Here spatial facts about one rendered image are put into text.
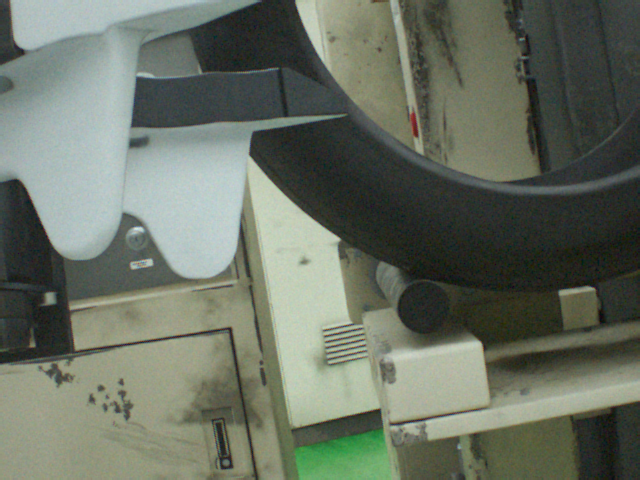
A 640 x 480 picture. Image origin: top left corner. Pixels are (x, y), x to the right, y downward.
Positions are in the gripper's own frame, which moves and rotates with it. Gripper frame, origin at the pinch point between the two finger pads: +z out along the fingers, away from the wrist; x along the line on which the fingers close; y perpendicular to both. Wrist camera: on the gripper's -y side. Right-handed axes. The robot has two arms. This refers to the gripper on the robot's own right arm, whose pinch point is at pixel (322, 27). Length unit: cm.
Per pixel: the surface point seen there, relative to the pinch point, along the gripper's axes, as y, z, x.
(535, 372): 14, 8, -92
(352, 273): 1, -9, -110
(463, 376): 12, 1, -78
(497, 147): -11, 9, -113
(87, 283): -5, -47, -136
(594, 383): 15, 13, -82
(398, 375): 11, -4, -77
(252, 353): 8, -26, -135
